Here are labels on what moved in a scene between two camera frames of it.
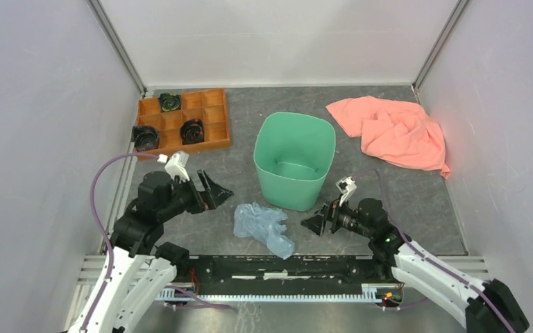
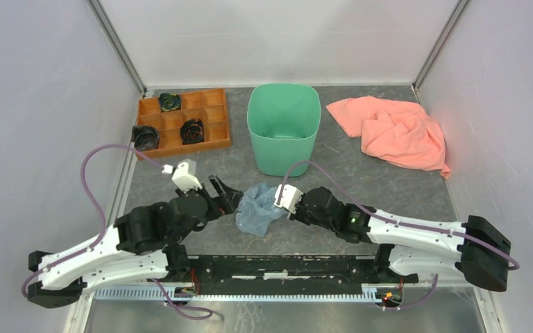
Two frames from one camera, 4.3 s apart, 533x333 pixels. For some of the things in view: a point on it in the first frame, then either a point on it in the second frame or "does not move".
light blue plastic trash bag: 265,224 to 257,209
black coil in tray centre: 192,131 does not move
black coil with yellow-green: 169,102 does not move
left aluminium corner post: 115,42 does not move
